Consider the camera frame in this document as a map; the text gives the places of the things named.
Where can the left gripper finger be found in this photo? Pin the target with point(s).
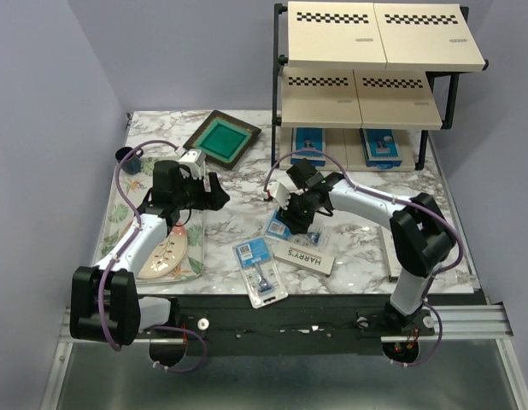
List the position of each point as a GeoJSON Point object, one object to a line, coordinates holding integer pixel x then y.
{"type": "Point", "coordinates": [213, 182]}
{"type": "Point", "coordinates": [217, 199]}

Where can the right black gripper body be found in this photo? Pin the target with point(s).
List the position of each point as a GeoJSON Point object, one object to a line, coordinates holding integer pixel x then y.
{"type": "Point", "coordinates": [300, 204]}

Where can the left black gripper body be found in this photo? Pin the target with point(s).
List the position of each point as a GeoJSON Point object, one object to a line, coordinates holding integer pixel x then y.
{"type": "Point", "coordinates": [187, 196]}

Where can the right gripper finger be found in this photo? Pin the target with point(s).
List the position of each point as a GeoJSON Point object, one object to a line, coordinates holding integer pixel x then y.
{"type": "Point", "coordinates": [286, 217]}
{"type": "Point", "coordinates": [301, 224]}

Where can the blister razor pack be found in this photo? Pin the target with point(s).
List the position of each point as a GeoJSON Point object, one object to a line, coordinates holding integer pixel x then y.
{"type": "Point", "coordinates": [317, 236]}
{"type": "Point", "coordinates": [448, 276]}
{"type": "Point", "coordinates": [259, 272]}

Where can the blue Harry's razor box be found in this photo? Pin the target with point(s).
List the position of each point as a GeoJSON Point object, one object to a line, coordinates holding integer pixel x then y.
{"type": "Point", "coordinates": [380, 148]}
{"type": "Point", "coordinates": [311, 138]}

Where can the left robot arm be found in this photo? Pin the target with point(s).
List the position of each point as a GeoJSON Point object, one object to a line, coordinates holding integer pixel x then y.
{"type": "Point", "coordinates": [105, 305]}

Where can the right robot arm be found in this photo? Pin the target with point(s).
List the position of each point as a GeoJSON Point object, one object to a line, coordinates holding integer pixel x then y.
{"type": "Point", "coordinates": [422, 237]}

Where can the bottom left beige shelf board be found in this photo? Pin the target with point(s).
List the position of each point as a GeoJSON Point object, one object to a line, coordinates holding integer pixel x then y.
{"type": "Point", "coordinates": [334, 143]}

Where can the middle left beige shelf board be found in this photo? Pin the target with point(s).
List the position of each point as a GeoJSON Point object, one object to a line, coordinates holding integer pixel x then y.
{"type": "Point", "coordinates": [324, 98]}

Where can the middle right beige shelf board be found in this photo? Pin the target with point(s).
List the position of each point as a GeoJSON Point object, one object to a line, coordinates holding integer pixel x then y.
{"type": "Point", "coordinates": [396, 100]}

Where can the white Harry's box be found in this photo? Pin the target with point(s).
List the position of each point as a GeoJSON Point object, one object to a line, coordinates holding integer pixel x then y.
{"type": "Point", "coordinates": [304, 258]}

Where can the square green ceramic plate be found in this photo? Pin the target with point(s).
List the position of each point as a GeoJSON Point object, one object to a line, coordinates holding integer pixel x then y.
{"type": "Point", "coordinates": [223, 139]}

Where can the dark blue mug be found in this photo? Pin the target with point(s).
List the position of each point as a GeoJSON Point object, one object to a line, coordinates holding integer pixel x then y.
{"type": "Point", "coordinates": [130, 162]}

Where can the floral leaf serving tray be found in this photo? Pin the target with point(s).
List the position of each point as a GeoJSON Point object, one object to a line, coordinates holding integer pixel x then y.
{"type": "Point", "coordinates": [119, 217]}

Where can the pink cream round plate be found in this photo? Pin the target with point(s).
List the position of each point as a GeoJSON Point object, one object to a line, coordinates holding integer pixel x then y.
{"type": "Point", "coordinates": [165, 260]}

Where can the tall white slim box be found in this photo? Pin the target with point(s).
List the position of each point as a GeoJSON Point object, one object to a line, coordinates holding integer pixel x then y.
{"type": "Point", "coordinates": [391, 262]}

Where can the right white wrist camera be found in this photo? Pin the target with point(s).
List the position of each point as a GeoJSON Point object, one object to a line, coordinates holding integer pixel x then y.
{"type": "Point", "coordinates": [280, 194]}

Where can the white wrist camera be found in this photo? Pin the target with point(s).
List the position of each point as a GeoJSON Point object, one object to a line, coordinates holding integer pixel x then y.
{"type": "Point", "coordinates": [280, 194]}
{"type": "Point", "coordinates": [193, 162]}

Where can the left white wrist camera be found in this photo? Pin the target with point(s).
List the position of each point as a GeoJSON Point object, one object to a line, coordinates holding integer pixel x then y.
{"type": "Point", "coordinates": [193, 162]}

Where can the aluminium rail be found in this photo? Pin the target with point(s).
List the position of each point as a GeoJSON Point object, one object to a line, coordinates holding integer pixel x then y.
{"type": "Point", "coordinates": [471, 322]}

